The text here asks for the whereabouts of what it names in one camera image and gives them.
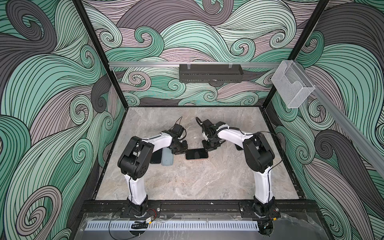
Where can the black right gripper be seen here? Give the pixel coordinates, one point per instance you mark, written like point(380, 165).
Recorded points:
point(208, 148)

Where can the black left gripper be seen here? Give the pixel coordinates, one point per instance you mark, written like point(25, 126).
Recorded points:
point(183, 150)

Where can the light blue phone case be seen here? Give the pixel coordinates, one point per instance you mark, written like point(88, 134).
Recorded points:
point(167, 157)

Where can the black phone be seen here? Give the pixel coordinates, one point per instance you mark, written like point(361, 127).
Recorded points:
point(196, 153)

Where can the dark blue phone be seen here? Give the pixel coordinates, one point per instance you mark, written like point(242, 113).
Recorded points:
point(157, 157)

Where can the black phone case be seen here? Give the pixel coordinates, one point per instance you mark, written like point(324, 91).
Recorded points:
point(238, 148)

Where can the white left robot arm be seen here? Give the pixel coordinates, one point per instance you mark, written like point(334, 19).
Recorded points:
point(136, 158)

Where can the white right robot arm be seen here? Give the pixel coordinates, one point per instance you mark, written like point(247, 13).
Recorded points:
point(258, 153)

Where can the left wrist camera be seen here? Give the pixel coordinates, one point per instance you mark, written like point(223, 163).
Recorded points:
point(179, 131)

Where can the black wall tray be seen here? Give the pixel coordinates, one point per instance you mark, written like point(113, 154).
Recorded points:
point(210, 73)

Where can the white slotted cable duct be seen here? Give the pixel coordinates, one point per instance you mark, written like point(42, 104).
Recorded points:
point(175, 226)

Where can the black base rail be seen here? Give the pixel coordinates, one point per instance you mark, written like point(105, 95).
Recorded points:
point(164, 208)

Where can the clear plastic wall bin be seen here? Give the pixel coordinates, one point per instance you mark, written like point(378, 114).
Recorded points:
point(292, 83)

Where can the right black corner post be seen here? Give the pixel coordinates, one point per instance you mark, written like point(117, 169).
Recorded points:
point(309, 27)

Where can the black corner frame post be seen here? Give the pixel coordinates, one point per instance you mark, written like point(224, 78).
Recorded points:
point(94, 39)

